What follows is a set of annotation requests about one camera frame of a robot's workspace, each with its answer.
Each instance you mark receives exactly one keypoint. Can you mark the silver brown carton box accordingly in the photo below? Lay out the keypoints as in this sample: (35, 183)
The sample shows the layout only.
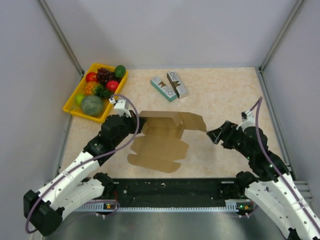
(177, 84)

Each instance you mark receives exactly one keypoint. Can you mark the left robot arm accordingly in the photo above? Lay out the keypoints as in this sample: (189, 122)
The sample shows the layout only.
(47, 207)

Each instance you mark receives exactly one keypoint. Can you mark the red apple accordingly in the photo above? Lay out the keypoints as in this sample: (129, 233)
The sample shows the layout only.
(91, 77)

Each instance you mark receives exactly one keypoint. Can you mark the green round melon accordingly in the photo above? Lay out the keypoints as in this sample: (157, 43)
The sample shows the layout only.
(92, 106)

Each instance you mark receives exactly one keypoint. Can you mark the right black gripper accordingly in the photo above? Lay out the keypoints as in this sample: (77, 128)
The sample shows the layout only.
(229, 128)

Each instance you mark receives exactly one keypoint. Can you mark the brown cardboard box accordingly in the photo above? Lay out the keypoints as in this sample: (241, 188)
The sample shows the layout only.
(160, 147)

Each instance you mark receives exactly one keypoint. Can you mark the yellow plastic tray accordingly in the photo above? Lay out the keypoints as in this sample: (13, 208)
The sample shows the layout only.
(70, 106)

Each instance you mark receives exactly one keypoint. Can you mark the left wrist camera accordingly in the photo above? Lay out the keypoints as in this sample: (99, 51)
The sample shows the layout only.
(121, 107)

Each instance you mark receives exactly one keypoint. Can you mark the dark purple grape bunch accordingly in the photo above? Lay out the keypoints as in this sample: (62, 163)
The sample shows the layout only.
(104, 75)

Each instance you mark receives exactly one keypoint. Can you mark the aluminium rail with cable duct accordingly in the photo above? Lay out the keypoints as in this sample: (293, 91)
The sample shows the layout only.
(240, 207)

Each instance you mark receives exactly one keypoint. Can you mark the green lime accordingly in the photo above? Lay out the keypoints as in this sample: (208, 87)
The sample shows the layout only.
(79, 98)

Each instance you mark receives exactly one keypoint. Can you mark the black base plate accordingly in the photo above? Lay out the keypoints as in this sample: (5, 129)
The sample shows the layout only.
(173, 192)

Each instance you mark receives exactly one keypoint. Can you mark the teal white carton box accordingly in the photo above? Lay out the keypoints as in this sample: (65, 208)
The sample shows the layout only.
(166, 91)

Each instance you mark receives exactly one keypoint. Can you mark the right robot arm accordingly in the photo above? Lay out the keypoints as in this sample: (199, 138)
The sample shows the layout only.
(270, 185)

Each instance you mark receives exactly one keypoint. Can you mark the red peach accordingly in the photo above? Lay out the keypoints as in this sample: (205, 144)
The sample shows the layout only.
(112, 86)

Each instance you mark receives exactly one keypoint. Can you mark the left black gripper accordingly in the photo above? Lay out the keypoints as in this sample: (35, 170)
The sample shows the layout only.
(133, 120)

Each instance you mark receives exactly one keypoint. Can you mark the green avocado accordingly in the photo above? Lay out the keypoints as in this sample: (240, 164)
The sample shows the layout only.
(120, 71)

